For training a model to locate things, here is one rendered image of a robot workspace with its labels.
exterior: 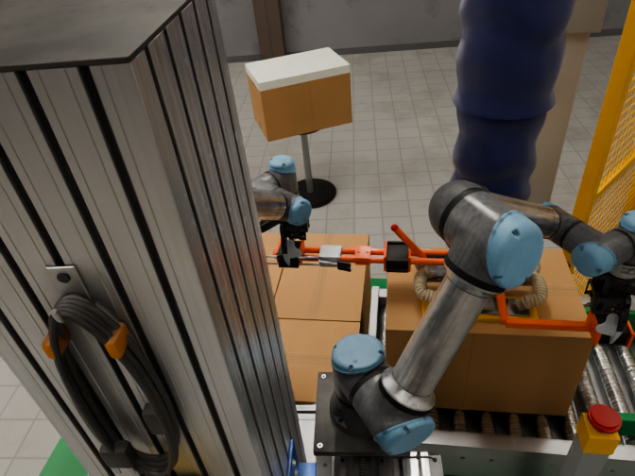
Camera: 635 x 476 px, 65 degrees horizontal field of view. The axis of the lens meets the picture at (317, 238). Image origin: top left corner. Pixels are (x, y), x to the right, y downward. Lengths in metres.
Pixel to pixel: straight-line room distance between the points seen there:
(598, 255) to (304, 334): 1.26
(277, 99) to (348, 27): 3.55
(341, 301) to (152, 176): 1.86
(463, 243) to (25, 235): 0.64
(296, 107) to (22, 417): 2.32
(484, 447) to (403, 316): 0.49
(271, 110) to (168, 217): 2.89
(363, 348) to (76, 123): 0.83
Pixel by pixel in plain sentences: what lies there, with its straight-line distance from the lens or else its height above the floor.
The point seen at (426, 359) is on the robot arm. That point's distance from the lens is 0.96.
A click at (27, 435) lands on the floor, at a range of 2.97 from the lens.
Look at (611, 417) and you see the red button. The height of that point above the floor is 1.04.
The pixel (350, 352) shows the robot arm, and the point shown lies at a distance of 1.11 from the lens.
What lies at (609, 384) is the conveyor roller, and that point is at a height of 0.54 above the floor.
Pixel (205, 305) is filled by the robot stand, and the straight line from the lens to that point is 0.49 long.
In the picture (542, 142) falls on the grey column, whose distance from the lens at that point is 2.53.
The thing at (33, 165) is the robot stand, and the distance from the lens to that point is 0.45.
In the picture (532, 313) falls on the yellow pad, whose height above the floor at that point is 0.97.
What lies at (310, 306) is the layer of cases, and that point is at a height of 0.54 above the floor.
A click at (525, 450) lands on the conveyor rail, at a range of 1.81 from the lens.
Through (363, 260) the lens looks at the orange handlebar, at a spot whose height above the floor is 1.08.
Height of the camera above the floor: 2.13
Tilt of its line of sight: 38 degrees down
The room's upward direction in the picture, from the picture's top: 6 degrees counter-clockwise
